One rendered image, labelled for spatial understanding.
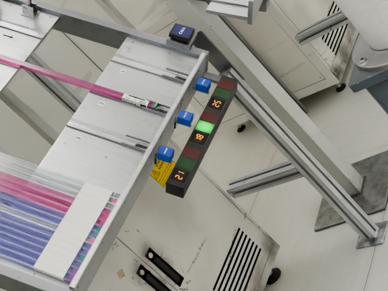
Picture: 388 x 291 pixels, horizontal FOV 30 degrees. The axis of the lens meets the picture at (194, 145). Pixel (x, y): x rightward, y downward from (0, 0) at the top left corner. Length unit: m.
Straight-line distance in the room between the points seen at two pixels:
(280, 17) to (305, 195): 0.63
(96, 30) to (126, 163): 0.43
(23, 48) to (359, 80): 0.87
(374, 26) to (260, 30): 1.51
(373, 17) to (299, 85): 1.63
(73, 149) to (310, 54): 1.31
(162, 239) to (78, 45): 2.34
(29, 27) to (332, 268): 1.04
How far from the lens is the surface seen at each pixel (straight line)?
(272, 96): 2.02
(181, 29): 1.71
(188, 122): 1.56
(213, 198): 2.03
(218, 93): 1.64
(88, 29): 1.80
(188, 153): 1.52
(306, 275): 2.14
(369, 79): 1.16
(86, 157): 1.50
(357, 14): 1.13
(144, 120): 1.57
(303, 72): 2.70
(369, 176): 2.25
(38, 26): 1.80
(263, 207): 2.53
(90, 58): 4.10
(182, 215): 1.94
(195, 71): 1.64
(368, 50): 1.20
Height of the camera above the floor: 1.22
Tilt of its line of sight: 21 degrees down
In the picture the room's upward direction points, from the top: 45 degrees counter-clockwise
